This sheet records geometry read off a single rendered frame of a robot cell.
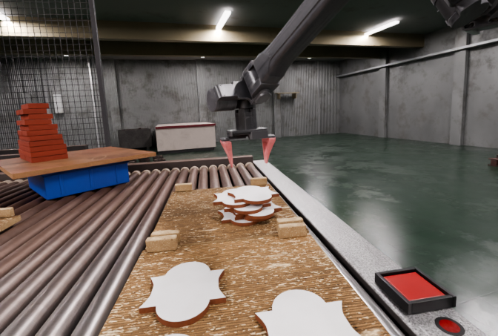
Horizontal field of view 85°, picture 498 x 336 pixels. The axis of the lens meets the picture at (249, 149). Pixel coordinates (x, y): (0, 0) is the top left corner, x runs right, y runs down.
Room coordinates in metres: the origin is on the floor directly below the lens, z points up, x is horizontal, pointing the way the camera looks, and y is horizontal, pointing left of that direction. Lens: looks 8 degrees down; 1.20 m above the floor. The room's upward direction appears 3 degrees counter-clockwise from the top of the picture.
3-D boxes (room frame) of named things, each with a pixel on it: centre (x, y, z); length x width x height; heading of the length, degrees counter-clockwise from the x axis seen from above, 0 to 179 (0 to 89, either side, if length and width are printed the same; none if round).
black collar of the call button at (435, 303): (0.38, -0.24, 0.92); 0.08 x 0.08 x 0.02; 8
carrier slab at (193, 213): (0.75, 0.08, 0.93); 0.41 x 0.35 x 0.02; 8
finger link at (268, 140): (0.74, -0.03, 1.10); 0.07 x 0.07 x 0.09; 14
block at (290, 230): (0.54, -0.08, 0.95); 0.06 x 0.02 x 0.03; 97
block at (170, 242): (0.51, 0.18, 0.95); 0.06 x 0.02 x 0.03; 97
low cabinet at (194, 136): (9.71, 2.26, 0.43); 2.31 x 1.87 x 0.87; 16
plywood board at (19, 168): (1.20, 0.78, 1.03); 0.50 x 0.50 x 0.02; 48
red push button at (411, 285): (0.38, -0.24, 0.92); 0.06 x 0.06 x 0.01; 8
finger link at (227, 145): (0.72, 0.04, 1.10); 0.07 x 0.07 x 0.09; 14
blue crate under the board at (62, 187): (1.14, 0.74, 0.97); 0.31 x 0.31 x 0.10; 48
